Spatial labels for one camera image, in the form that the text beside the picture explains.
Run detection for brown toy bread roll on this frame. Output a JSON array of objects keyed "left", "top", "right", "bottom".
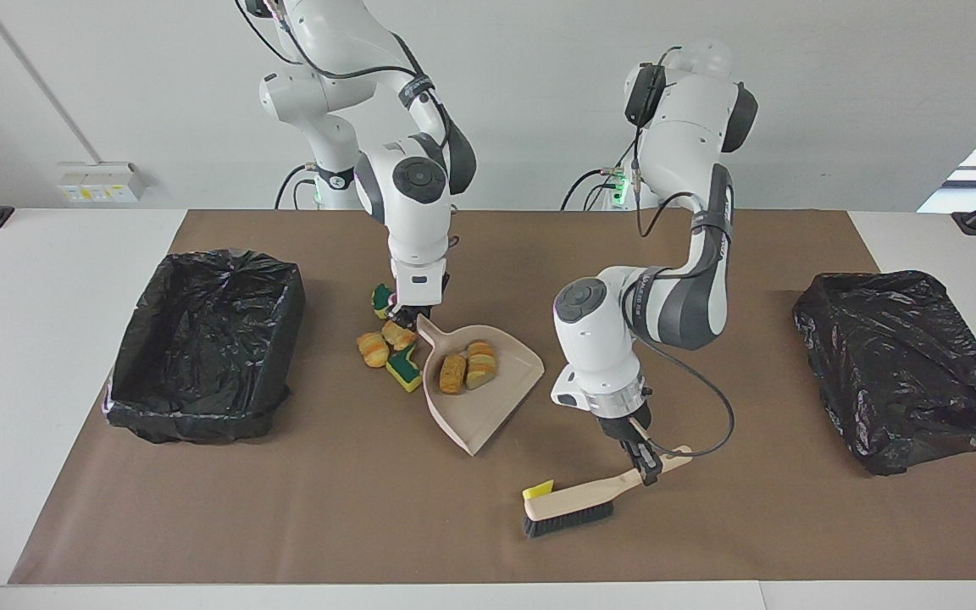
[{"left": 439, "top": 353, "right": 468, "bottom": 396}]

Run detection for striped toy bread piece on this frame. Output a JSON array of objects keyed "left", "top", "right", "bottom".
[{"left": 465, "top": 341, "right": 498, "bottom": 391}]

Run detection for beige hand brush black bristles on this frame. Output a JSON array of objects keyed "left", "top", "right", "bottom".
[{"left": 523, "top": 446, "right": 694, "bottom": 540}]

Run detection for beige plastic dustpan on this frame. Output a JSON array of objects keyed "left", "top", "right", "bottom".
[{"left": 417, "top": 314, "right": 546, "bottom": 457}]

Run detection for black bag lined bin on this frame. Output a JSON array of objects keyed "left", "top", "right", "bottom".
[
  {"left": 103, "top": 248, "right": 307, "bottom": 444},
  {"left": 792, "top": 270, "right": 976, "bottom": 476}
]

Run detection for brown paper table mat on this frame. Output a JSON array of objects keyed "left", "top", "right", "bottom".
[{"left": 9, "top": 209, "right": 976, "bottom": 585}]

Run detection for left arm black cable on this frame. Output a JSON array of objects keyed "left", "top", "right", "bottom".
[{"left": 622, "top": 191, "right": 736, "bottom": 458}]

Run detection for black robot base cable bundle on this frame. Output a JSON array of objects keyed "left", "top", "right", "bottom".
[
  {"left": 274, "top": 165, "right": 319, "bottom": 210},
  {"left": 562, "top": 165, "right": 624, "bottom": 211}
]

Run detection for white wall socket box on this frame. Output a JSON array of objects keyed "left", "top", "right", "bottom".
[{"left": 58, "top": 162, "right": 148, "bottom": 204}]

